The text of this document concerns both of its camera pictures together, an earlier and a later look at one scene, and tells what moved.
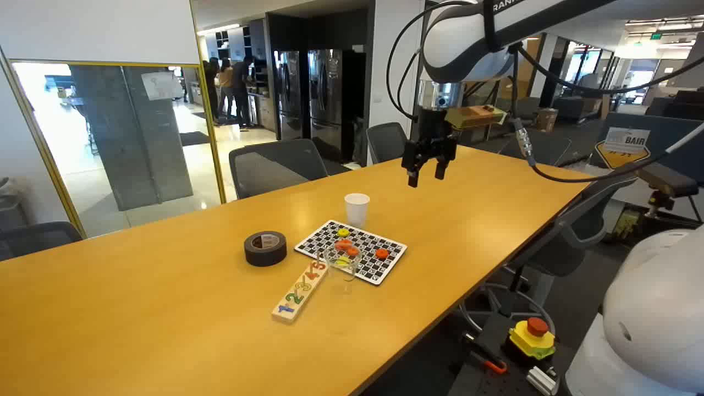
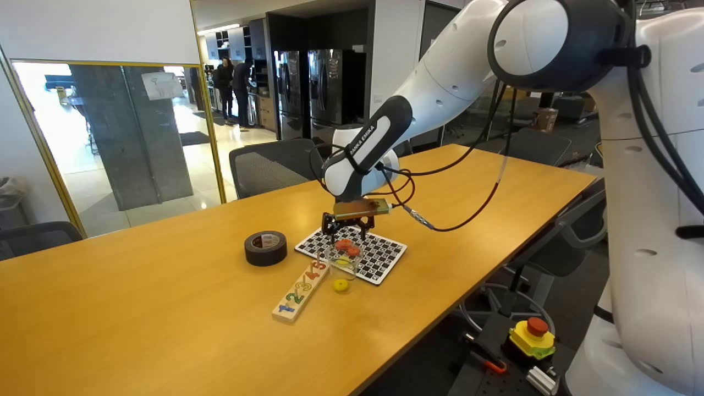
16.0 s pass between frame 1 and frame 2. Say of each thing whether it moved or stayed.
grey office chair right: stayed
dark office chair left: stayed
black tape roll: stayed
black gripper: moved
